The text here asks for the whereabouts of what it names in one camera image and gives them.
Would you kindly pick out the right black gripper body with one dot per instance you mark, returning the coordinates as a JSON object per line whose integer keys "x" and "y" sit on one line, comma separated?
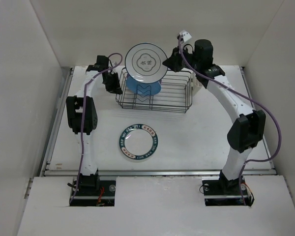
{"x": 179, "y": 62}

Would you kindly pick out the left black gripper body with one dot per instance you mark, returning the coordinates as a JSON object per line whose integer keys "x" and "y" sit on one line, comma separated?
{"x": 111, "y": 83}

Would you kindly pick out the dark wire dish rack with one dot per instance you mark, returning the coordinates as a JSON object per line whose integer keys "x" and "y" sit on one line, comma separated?
{"x": 175, "y": 94}

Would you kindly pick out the white plate with flower outline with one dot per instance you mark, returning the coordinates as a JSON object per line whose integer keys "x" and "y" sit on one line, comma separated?
{"x": 144, "y": 63}

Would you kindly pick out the green rimmed white plate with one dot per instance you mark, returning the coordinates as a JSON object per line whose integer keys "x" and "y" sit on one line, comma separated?
{"x": 138, "y": 142}

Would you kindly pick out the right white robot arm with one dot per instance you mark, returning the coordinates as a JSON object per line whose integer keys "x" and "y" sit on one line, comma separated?
{"x": 248, "y": 123}

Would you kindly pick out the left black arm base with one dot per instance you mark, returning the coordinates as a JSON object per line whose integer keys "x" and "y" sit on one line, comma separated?
{"x": 91, "y": 191}

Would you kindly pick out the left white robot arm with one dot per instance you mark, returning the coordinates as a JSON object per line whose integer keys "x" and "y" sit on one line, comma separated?
{"x": 82, "y": 115}

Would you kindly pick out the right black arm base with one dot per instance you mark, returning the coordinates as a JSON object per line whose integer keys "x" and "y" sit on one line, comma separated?
{"x": 221, "y": 192}

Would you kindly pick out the beige plastic cutlery holder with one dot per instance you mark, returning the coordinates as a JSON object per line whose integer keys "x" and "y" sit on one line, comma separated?
{"x": 196, "y": 85}

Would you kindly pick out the blue plate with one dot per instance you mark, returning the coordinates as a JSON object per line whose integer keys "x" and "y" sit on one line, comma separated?
{"x": 142, "y": 89}

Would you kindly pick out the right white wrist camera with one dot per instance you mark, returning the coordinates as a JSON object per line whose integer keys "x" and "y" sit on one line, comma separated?
{"x": 183, "y": 36}

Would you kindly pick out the aluminium rail frame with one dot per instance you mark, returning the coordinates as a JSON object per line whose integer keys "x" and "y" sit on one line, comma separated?
{"x": 190, "y": 144}

